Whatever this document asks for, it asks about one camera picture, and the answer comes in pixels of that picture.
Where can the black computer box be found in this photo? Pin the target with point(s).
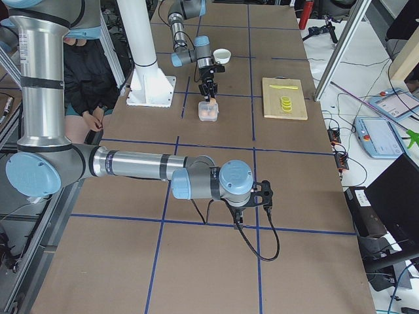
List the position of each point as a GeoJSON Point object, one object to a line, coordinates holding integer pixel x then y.
{"type": "Point", "coordinates": [389, 204]}

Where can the teach pendant near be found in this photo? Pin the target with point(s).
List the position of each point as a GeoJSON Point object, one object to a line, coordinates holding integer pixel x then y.
{"type": "Point", "coordinates": [378, 138]}

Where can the seated person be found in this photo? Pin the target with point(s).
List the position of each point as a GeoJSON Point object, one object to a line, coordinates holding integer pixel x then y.
{"type": "Point", "coordinates": [90, 89]}

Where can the aluminium frame post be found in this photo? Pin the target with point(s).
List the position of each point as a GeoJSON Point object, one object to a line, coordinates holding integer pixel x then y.
{"type": "Point", "coordinates": [349, 30]}

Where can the teach pendant far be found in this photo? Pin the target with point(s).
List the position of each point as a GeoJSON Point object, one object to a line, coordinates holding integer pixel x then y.
{"type": "Point", "coordinates": [396, 104]}

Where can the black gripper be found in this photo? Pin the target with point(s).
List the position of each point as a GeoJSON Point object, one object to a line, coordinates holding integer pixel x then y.
{"type": "Point", "coordinates": [207, 74]}
{"type": "Point", "coordinates": [239, 209]}

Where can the yellow plastic knife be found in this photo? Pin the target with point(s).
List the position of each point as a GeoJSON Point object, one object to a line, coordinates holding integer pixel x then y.
{"type": "Point", "coordinates": [283, 87]}

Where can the clear plastic egg box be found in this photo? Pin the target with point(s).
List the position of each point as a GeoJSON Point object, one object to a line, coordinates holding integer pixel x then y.
{"type": "Point", "coordinates": [204, 105]}

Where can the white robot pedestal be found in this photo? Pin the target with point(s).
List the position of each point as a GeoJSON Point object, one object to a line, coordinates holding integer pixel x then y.
{"type": "Point", "coordinates": [149, 86]}

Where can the white bowl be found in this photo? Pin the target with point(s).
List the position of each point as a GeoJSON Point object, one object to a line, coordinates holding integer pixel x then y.
{"type": "Point", "coordinates": [222, 56]}

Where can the wooden cutting board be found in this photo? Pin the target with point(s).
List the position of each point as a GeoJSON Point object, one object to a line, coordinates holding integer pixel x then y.
{"type": "Point", "coordinates": [272, 106]}

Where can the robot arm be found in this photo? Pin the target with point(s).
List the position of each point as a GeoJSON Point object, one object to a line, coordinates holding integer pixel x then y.
{"type": "Point", "coordinates": [186, 51]}
{"type": "Point", "coordinates": [47, 160]}

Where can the teach pendant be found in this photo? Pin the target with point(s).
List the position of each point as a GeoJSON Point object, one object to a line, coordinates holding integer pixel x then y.
{"type": "Point", "coordinates": [378, 138]}
{"type": "Point", "coordinates": [396, 104]}

